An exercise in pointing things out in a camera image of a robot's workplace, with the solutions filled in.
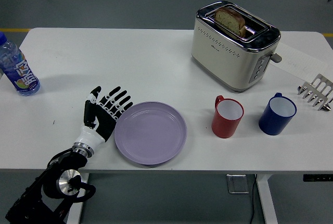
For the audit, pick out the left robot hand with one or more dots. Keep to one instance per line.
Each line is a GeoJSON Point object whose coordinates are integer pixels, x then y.
{"type": "Point", "coordinates": [102, 125]}

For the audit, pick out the purple plate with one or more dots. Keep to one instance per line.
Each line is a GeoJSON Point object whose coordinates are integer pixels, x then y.
{"type": "Point", "coordinates": [151, 134]}

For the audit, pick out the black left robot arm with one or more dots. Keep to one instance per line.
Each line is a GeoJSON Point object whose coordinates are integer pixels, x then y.
{"type": "Point", "coordinates": [33, 190]}

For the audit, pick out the metal floor plate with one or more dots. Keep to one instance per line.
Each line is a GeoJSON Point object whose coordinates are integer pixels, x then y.
{"type": "Point", "coordinates": [237, 184]}

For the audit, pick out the white table leg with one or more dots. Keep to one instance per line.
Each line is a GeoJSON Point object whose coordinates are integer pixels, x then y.
{"type": "Point", "coordinates": [74, 213]}
{"type": "Point", "coordinates": [266, 200]}

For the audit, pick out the blue drink bottle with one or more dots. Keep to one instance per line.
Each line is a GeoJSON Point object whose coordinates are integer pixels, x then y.
{"type": "Point", "coordinates": [18, 65]}

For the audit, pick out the red mug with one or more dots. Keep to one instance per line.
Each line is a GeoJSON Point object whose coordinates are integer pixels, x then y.
{"type": "Point", "coordinates": [223, 127]}

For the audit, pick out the cream and chrome toaster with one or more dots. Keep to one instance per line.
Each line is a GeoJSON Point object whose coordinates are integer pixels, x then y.
{"type": "Point", "coordinates": [229, 62]}

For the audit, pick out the bread slice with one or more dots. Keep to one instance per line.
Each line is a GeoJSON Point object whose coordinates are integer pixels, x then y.
{"type": "Point", "coordinates": [230, 20]}

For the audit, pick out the blue mug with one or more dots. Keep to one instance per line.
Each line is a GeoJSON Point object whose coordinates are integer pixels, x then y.
{"type": "Point", "coordinates": [271, 123]}

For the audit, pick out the white paper sheet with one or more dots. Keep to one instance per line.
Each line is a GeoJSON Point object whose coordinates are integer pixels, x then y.
{"type": "Point", "coordinates": [299, 60]}

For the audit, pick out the black table control panel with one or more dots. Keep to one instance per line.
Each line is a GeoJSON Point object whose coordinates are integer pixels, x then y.
{"type": "Point", "coordinates": [317, 178]}

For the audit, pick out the silver metal spoon rack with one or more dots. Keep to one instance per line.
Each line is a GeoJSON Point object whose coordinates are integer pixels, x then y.
{"type": "Point", "coordinates": [321, 84]}

